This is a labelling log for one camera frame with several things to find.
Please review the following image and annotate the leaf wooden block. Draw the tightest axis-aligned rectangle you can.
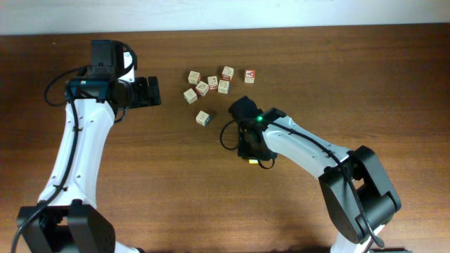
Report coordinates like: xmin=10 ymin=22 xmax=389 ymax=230
xmin=195 ymin=81 xmax=209 ymax=96

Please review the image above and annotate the baseball wooden block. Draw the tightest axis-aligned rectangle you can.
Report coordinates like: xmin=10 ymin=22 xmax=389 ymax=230
xmin=207 ymin=76 xmax=219 ymax=90

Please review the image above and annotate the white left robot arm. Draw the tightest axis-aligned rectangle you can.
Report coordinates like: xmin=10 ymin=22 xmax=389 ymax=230
xmin=11 ymin=40 xmax=162 ymax=252

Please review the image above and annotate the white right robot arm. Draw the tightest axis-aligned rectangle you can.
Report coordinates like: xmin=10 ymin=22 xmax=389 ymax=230
xmin=229 ymin=96 xmax=401 ymax=252

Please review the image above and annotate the blue number five block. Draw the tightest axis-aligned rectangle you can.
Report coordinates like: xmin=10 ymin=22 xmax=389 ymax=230
xmin=195 ymin=110 xmax=210 ymax=127

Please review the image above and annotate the snail wooden block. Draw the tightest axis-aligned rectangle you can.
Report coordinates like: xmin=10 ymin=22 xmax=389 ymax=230
xmin=217 ymin=80 xmax=230 ymax=94

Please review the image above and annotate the elephant wooden block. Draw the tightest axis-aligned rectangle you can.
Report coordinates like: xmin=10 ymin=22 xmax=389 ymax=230
xmin=221 ymin=66 xmax=234 ymax=81

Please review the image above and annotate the red letter A block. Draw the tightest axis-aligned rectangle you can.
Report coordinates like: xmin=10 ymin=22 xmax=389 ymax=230
xmin=244 ymin=69 xmax=255 ymax=84

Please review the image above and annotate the butterfly wooden block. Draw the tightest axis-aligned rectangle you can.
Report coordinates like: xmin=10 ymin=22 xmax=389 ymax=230
xmin=188 ymin=71 xmax=201 ymax=85

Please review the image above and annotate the green letter wooden block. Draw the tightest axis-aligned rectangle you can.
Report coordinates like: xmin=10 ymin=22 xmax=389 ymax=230
xmin=184 ymin=89 xmax=198 ymax=104

